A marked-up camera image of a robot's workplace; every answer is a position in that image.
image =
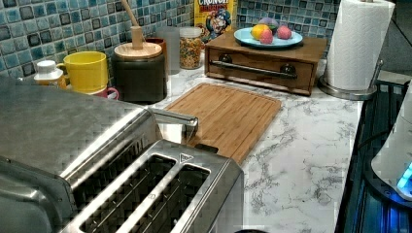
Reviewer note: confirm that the toaster oven door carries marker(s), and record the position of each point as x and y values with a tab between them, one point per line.
175	127

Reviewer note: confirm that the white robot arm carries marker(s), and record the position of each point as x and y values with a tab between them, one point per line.
392	164

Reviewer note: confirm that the stainless steel toaster oven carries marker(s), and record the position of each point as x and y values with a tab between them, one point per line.
60	149

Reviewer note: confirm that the bamboo cutting board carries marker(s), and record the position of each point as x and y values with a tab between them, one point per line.
230	119

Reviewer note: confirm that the stainless steel two-slot toaster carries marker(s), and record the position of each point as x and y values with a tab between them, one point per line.
167	188

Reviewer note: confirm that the glass jar with cereal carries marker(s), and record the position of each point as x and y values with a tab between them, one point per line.
190	47

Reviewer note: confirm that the dark canister with wooden lid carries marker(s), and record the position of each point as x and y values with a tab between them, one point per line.
139	70

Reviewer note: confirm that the light blue plate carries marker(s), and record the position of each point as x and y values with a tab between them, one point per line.
243	36

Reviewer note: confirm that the frosted empty glass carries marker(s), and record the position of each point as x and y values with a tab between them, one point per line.
171	36

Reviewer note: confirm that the pink mug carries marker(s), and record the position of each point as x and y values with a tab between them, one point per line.
107	92

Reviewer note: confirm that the wooden drawer box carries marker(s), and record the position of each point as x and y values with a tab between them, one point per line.
285	65

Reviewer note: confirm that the red strawberry near drawer front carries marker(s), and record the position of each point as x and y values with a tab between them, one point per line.
266	37

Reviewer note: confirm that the yellow lemon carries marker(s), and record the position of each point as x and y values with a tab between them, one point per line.
257	30

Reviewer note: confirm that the Cap'n Crunch cereal box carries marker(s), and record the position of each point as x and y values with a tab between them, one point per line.
214	17

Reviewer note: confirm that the red strawberry far side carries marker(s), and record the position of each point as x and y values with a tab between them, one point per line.
284	33

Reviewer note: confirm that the purple round fruit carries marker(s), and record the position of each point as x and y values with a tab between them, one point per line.
272	23

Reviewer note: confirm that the wooden spoon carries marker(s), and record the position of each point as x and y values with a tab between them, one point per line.
130	13

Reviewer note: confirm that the metal paper towel holder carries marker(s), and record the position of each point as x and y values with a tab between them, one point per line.
353	95

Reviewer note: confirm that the yellow mug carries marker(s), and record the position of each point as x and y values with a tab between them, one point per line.
87	71

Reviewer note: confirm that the white-capped spice bottle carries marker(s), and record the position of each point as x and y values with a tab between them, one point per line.
49	74

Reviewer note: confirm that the paper towel roll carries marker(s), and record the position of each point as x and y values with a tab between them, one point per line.
358	36

